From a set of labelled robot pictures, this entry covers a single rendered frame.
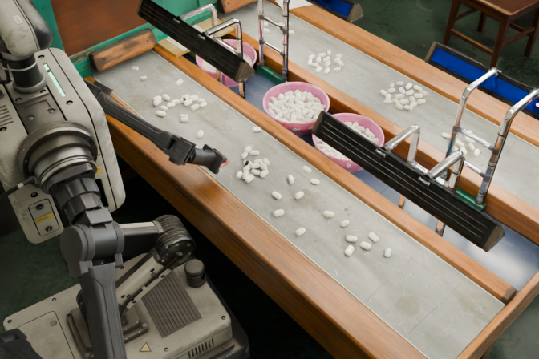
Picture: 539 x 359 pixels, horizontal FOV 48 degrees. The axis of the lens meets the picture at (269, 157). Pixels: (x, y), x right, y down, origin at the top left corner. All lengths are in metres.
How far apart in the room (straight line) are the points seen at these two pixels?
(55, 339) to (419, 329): 1.16
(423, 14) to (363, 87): 2.12
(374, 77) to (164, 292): 1.24
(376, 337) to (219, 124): 1.05
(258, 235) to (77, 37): 1.17
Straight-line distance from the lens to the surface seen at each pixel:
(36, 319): 2.24
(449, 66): 2.16
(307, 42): 2.81
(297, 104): 2.45
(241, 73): 2.03
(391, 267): 1.91
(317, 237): 1.95
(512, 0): 3.97
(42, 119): 1.35
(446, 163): 1.69
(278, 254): 1.88
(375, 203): 2.03
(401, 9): 4.64
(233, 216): 1.98
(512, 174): 2.29
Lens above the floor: 2.26
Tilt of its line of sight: 44 degrees down
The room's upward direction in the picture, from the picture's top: 1 degrees counter-clockwise
